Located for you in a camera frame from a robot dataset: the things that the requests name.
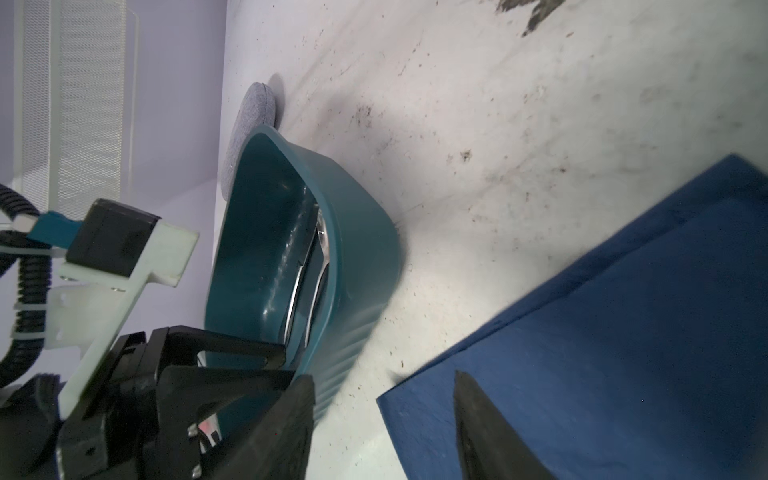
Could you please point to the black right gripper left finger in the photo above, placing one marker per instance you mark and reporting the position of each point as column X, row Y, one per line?
column 275, row 447

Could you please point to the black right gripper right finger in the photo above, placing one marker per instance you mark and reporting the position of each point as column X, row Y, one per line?
column 488, row 447

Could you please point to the teal plastic utensil tray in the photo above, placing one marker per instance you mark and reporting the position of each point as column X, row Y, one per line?
column 276, row 188

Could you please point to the white mesh two-tier shelf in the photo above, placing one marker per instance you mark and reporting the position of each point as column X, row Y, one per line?
column 75, row 68

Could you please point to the dark blue paper napkin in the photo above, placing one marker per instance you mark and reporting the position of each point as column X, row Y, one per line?
column 645, row 359

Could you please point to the silver metal fork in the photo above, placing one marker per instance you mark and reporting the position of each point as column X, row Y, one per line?
column 308, row 284

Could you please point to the grey oval stone pad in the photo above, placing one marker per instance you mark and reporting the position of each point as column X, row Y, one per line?
column 257, row 108

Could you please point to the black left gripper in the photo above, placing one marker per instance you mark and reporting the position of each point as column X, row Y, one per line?
column 141, row 416

